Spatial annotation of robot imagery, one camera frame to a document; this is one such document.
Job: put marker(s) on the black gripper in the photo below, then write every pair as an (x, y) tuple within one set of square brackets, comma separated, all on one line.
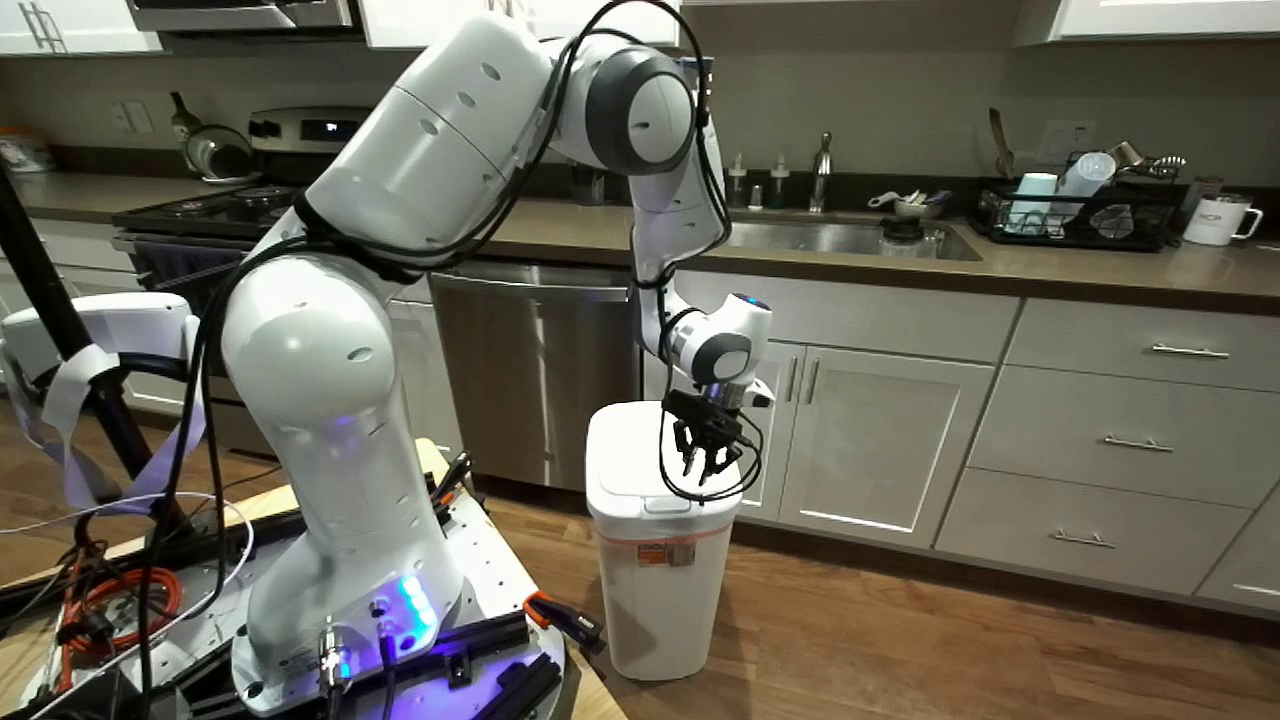
[(705, 417)]

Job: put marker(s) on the white plastic trash bin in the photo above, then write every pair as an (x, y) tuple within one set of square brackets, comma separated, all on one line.
[(661, 574)]

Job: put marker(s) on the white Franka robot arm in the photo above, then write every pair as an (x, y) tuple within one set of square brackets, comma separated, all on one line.
[(334, 402)]

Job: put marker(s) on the narrow grey cabinet door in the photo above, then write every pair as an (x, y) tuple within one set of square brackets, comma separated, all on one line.
[(769, 425)]

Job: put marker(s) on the wide grey cabinet door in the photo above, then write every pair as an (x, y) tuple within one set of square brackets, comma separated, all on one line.
[(882, 447)]

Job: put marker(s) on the stainless steel dishwasher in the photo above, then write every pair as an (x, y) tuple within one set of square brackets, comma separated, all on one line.
[(527, 373)]

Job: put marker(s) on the black clamp with orange tip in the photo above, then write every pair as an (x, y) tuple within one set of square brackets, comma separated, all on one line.
[(567, 621)]

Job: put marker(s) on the robot mounting table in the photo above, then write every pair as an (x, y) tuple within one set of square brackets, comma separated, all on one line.
[(515, 574)]

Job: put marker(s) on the grey false drawer panel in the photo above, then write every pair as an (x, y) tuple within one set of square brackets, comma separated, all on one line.
[(882, 318)]

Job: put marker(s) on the stainless steel kitchen sink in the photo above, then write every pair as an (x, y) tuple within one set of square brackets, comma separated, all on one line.
[(841, 239)]

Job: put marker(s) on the grey cabinet beside dishwasher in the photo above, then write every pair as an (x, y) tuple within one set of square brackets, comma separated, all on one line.
[(428, 382)]

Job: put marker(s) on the chrome sink faucet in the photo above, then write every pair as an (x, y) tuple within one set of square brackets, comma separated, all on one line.
[(823, 174)]

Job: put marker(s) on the sponge holder by sink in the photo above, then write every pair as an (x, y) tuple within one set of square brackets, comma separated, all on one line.
[(909, 208)]

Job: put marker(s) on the grey bottom drawer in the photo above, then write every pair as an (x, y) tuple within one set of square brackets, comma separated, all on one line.
[(1084, 532)]

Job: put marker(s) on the tall grey drawer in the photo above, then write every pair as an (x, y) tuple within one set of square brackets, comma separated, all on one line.
[(1134, 442)]

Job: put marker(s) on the black dish rack with dishes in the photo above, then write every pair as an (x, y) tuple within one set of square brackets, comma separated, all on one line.
[(1084, 208)]

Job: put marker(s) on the shallow grey drawer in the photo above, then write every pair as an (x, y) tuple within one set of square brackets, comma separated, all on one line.
[(1160, 345)]

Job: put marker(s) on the black and steel stove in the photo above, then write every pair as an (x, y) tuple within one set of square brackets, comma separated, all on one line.
[(225, 215)]

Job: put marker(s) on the grey cabinet front at edge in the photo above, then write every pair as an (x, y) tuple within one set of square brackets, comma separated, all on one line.
[(1251, 567)]

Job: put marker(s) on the white mug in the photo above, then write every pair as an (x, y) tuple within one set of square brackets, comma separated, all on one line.
[(1215, 220)]

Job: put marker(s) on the dark kettle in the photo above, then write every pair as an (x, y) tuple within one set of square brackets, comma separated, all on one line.
[(214, 148)]

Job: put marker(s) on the steel range hood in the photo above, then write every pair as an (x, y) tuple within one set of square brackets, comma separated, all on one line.
[(240, 12)]

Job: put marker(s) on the black tripod pole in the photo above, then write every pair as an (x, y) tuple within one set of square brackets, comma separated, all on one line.
[(66, 335)]

